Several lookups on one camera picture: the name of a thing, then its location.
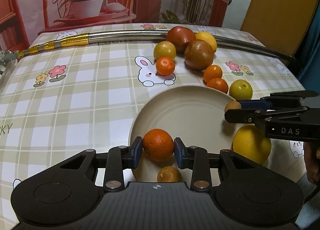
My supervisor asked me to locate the large yellow lemon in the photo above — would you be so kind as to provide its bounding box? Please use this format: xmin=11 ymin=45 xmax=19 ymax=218
xmin=232 ymin=124 xmax=272 ymax=165

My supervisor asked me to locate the small brown round fruit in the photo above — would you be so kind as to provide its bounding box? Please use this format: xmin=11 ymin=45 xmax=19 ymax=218
xmin=157 ymin=166 xmax=182 ymax=182

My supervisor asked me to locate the person hand at edge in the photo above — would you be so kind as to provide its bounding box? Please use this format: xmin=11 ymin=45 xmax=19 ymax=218
xmin=303 ymin=142 xmax=319 ymax=184

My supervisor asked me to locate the yellow-green plum near plate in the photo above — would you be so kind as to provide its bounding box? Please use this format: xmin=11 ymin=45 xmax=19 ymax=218
xmin=229 ymin=79 xmax=253 ymax=101

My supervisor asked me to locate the cream round plate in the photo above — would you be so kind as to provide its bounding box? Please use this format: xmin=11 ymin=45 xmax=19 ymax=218
xmin=127 ymin=85 xmax=241 ymax=183

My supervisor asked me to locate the teal curtain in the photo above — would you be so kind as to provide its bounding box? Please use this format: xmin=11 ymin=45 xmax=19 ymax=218
xmin=298 ymin=4 xmax=319 ymax=92

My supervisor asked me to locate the smooth orange tangerine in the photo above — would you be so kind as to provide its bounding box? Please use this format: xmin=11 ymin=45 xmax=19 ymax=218
xmin=203 ymin=65 xmax=222 ymax=84

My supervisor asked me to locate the brownish red-green apple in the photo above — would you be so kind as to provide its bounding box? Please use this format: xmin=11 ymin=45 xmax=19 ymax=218
xmin=184 ymin=40 xmax=214 ymax=71

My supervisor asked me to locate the yellow lemon behind apples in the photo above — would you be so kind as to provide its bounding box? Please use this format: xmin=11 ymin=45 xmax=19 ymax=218
xmin=195 ymin=31 xmax=217 ymax=53

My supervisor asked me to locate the small orange tangerine left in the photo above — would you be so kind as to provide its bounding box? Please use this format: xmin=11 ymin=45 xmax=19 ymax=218
xmin=156 ymin=57 xmax=175 ymax=76

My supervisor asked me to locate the wooden board panel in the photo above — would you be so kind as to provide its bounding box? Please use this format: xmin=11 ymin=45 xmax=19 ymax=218
xmin=241 ymin=0 xmax=319 ymax=55

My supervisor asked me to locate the dark red apple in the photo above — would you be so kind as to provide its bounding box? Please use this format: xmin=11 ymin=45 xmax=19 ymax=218
xmin=165 ymin=26 xmax=196 ymax=54

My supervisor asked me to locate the yellow-green round fruit left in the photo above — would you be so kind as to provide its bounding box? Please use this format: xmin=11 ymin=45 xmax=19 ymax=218
xmin=153 ymin=41 xmax=177 ymax=60

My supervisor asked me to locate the silver sword with gold handle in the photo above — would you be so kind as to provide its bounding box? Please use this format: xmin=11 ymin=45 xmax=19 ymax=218
xmin=1 ymin=30 xmax=295 ymax=67

